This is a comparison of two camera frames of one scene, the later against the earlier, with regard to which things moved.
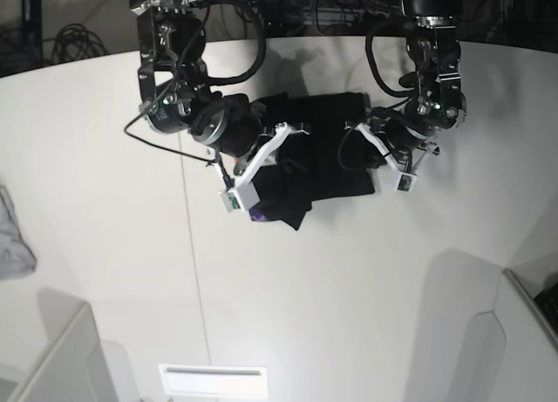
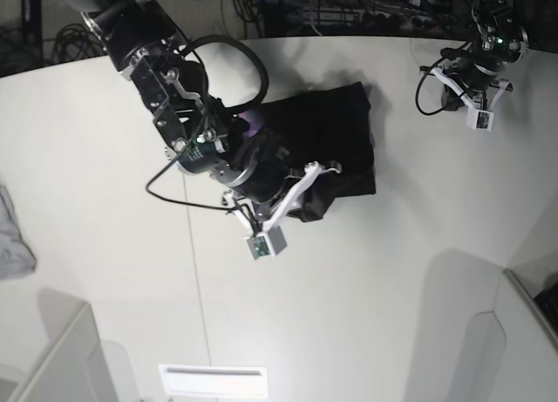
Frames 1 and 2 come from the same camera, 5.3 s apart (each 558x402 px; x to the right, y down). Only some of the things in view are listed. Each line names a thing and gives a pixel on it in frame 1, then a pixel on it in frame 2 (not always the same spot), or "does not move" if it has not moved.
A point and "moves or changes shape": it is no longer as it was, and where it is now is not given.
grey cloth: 17,258 does not move
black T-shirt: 309,167 moves or changes shape
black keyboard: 547,302 does not move
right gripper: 401,135 to 464,72
